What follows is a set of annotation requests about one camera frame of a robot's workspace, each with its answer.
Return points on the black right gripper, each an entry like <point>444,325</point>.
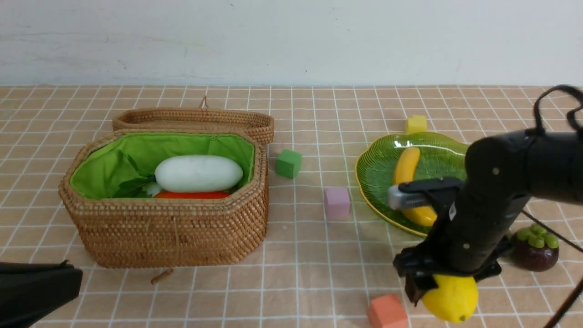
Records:
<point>418,264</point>

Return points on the yellow lemon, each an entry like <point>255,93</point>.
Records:
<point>454,300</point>

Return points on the yellow banana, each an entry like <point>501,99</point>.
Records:
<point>404,173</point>

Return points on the dark purple mangosteen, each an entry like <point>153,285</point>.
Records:
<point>534,248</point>

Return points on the white radish with leaves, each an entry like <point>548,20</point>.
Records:
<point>185,173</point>

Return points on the orange carrot with green leaves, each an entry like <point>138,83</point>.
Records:
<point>192,195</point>

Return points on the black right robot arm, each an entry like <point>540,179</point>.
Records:
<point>503,173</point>

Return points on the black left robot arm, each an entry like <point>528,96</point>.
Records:
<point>29,292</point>

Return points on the orange foam cube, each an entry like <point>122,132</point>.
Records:
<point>387,312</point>

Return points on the pink foam cube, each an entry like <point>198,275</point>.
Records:
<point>337,202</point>

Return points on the green glass leaf plate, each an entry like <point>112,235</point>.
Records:
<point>440,156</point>

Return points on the yellow foam cube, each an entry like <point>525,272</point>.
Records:
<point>416,124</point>

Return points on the green foam cube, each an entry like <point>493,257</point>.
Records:
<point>288,164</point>

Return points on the woven wicker basket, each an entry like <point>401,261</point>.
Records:
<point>104,192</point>

